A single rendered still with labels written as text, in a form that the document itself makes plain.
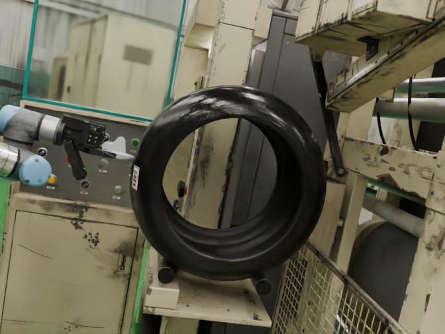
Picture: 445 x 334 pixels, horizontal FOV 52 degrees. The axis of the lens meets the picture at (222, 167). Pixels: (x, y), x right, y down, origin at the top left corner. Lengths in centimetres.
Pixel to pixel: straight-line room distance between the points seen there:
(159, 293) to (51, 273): 77
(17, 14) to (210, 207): 905
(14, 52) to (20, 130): 906
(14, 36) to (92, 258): 867
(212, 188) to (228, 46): 49
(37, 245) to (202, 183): 74
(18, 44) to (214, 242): 911
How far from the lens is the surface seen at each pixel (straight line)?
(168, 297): 132
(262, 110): 122
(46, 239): 196
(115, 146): 129
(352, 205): 170
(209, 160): 159
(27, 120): 131
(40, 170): 119
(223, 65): 159
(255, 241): 154
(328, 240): 169
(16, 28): 1038
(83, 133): 129
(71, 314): 206
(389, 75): 132
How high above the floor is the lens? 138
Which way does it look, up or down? 7 degrees down
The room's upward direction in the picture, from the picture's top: 11 degrees clockwise
